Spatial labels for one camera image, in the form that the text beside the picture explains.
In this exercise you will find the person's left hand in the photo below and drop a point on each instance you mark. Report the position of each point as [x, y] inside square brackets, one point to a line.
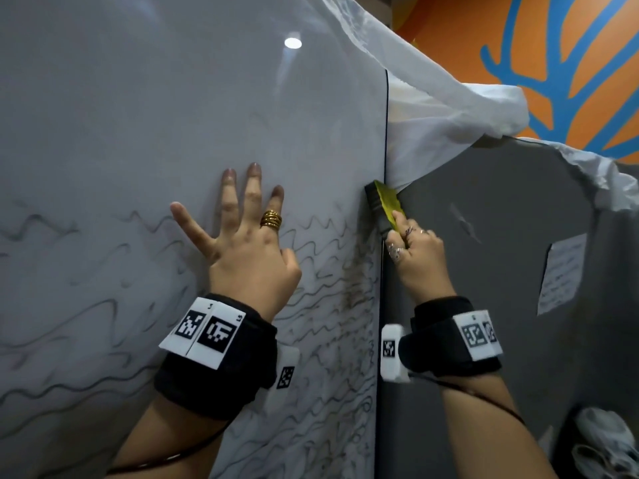
[249, 269]

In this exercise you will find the person's right hand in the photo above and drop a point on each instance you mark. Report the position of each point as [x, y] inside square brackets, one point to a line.
[424, 264]

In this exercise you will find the yellow and black whiteboard eraser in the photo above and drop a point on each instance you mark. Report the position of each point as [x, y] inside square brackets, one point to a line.
[387, 204]

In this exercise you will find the large scribbled whiteboard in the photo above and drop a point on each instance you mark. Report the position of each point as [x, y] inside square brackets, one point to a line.
[150, 119]

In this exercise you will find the person's right forearm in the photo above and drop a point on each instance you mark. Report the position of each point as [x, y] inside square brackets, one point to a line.
[494, 434]

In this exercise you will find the black wristband with marker tag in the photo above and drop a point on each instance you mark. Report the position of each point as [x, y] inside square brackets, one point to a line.
[434, 344]
[224, 384]

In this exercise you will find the grey partition panel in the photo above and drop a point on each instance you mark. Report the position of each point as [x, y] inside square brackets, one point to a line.
[499, 319]

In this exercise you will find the white paper note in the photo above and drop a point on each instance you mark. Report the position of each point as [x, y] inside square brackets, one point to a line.
[561, 274]

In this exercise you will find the white cloth sheet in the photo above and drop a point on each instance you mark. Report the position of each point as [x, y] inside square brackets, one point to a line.
[439, 104]

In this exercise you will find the white cup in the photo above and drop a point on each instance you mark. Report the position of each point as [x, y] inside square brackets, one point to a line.
[596, 463]

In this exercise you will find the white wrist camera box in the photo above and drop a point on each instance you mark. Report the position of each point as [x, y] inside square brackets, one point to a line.
[392, 359]
[284, 379]

